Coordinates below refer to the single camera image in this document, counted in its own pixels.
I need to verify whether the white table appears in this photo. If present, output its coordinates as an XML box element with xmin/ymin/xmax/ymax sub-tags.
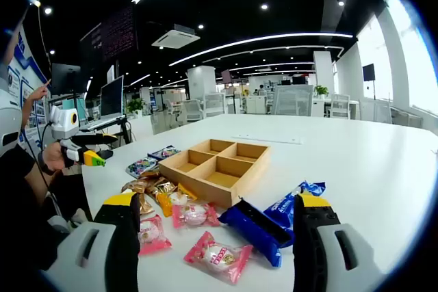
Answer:
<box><xmin>81</xmin><ymin>113</ymin><xmax>438</xmax><ymax>292</ymax></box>

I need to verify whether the silver laptop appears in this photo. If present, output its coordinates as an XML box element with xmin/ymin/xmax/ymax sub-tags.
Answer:
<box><xmin>79</xmin><ymin>75</ymin><xmax>126</xmax><ymax>132</ymax></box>

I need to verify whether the black wristband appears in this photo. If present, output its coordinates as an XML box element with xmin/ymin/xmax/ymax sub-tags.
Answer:
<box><xmin>36</xmin><ymin>151</ymin><xmax>55</xmax><ymax>176</ymax></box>

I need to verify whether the large potted plant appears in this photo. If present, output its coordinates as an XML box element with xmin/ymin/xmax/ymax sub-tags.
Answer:
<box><xmin>125</xmin><ymin>98</ymin><xmax>146</xmax><ymax>118</ymax></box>

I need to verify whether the thin black chest cable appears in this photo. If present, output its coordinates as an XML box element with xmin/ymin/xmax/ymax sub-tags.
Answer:
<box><xmin>20</xmin><ymin>129</ymin><xmax>51</xmax><ymax>190</ymax></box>

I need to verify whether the white table cable cover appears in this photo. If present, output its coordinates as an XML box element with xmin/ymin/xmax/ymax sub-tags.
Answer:
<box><xmin>231</xmin><ymin>133</ymin><xmax>305</xmax><ymax>145</ymax></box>

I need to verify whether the white cabinet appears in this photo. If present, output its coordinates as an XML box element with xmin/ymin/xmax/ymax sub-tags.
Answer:
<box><xmin>246</xmin><ymin>95</ymin><xmax>268</xmax><ymax>115</ymax></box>

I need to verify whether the person's left hand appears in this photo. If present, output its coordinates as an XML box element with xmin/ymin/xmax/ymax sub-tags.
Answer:
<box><xmin>44</xmin><ymin>141</ymin><xmax>75</xmax><ymax>172</ymax></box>

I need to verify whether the narrow bright window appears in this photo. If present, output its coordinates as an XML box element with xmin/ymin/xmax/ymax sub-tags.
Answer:
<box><xmin>355</xmin><ymin>14</ymin><xmax>394</xmax><ymax>101</ymax></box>

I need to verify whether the orange marshmallow packet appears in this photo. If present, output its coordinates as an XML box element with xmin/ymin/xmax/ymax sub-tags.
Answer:
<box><xmin>155</xmin><ymin>182</ymin><xmax>198</xmax><ymax>218</ymax></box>

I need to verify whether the black monitor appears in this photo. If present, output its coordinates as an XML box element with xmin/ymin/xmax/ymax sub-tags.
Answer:
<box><xmin>50</xmin><ymin>62</ymin><xmax>83</xmax><ymax>96</ymax></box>

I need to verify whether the ceiling air conditioner unit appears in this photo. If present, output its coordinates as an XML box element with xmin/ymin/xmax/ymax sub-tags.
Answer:
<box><xmin>151</xmin><ymin>24</ymin><xmax>201</xmax><ymax>49</ymax></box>

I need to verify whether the teal panel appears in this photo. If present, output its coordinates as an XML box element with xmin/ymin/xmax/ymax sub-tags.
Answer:
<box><xmin>62</xmin><ymin>98</ymin><xmax>88</xmax><ymax>122</ymax></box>

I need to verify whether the blue white wall poster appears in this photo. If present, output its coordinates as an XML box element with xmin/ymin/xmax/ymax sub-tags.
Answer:
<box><xmin>5</xmin><ymin>23</ymin><xmax>52</xmax><ymax>142</ymax></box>

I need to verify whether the dark blue cookie pack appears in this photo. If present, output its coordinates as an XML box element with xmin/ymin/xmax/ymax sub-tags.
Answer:
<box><xmin>218</xmin><ymin>197</ymin><xmax>296</xmax><ymax>269</ymax></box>

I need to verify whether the wide bright window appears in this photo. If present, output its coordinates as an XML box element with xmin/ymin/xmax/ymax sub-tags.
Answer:
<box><xmin>385</xmin><ymin>0</ymin><xmax>438</xmax><ymax>114</ymax></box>

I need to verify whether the small potted plant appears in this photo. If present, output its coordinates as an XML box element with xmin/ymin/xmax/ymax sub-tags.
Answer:
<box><xmin>313</xmin><ymin>85</ymin><xmax>330</xmax><ymax>101</ymax></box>

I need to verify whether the hanging dark display screen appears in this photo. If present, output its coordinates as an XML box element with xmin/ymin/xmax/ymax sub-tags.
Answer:
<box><xmin>80</xmin><ymin>4</ymin><xmax>138</xmax><ymax>64</ymax></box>

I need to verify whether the frosted desk partition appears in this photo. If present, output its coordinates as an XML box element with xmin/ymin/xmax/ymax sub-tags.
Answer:
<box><xmin>272</xmin><ymin>85</ymin><xmax>315</xmax><ymax>118</ymax></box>

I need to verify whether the wooden divided container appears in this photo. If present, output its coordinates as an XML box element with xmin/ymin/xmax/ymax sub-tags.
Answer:
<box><xmin>157</xmin><ymin>138</ymin><xmax>272</xmax><ymax>209</ymax></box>

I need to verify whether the white chest device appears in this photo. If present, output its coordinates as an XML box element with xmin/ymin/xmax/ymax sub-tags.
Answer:
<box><xmin>0</xmin><ymin>88</ymin><xmax>23</xmax><ymax>158</ymax></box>

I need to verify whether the blue cookie pack white print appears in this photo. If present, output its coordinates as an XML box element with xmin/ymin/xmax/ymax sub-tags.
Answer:
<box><xmin>263</xmin><ymin>180</ymin><xmax>326</xmax><ymax>232</ymax></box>

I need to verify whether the black laptop stand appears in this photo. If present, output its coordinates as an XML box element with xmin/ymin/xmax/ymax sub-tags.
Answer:
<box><xmin>114</xmin><ymin>117</ymin><xmax>133</xmax><ymax>146</ymax></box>

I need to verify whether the person's black shirt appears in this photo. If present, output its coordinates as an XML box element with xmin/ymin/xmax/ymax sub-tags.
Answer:
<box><xmin>0</xmin><ymin>143</ymin><xmax>69</xmax><ymax>272</ymax></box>

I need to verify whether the curved ceiling light strip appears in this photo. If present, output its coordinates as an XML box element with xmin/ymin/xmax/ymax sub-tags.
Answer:
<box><xmin>168</xmin><ymin>31</ymin><xmax>354</xmax><ymax>67</ymax></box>

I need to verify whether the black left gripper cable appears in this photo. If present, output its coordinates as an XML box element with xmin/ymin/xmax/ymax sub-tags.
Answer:
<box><xmin>40</xmin><ymin>121</ymin><xmax>53</xmax><ymax>151</ymax></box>

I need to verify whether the pink marshmallow packet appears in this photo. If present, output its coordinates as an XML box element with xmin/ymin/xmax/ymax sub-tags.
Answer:
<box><xmin>171</xmin><ymin>202</ymin><xmax>222</xmax><ymax>230</ymax></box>
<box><xmin>138</xmin><ymin>215</ymin><xmax>172</xmax><ymax>256</ymax></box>
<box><xmin>183</xmin><ymin>230</ymin><xmax>254</xmax><ymax>285</ymax></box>

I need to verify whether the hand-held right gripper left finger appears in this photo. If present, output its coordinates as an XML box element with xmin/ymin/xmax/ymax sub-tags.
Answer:
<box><xmin>42</xmin><ymin>191</ymin><xmax>142</xmax><ymax>292</ymax></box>

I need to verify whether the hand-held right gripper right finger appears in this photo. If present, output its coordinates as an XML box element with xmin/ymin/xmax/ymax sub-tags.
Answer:
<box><xmin>292</xmin><ymin>192</ymin><xmax>387</xmax><ymax>292</ymax></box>

